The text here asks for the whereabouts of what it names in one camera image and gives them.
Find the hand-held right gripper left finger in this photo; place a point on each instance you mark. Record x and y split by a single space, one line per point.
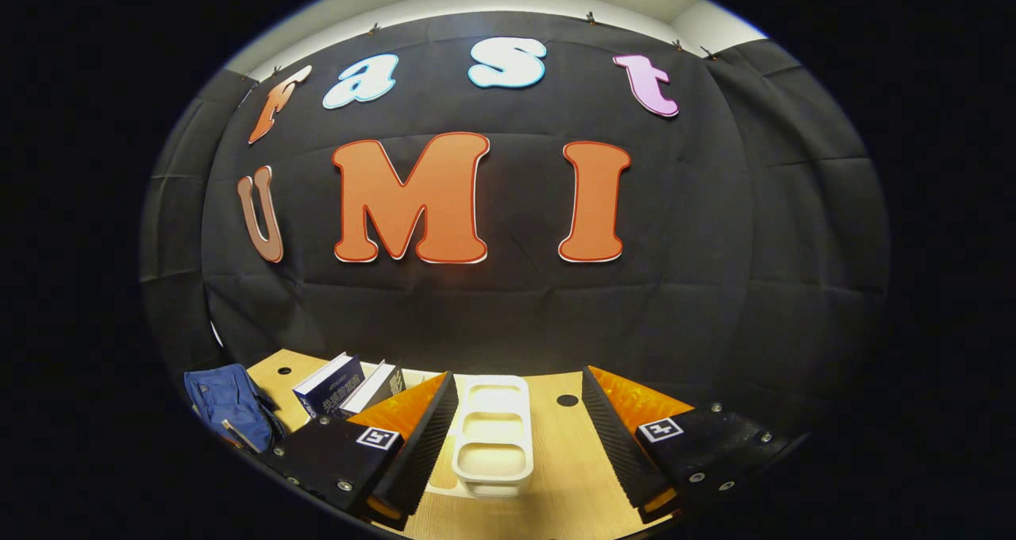
421 453

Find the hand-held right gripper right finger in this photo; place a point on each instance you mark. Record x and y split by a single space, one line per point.
615 445

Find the white bookshelf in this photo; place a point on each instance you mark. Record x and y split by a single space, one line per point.
492 397

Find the dark blue book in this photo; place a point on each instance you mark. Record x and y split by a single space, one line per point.
329 389

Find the blue schoolbag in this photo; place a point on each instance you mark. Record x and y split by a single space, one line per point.
230 401

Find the black backdrop cloth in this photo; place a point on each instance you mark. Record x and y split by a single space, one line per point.
516 310

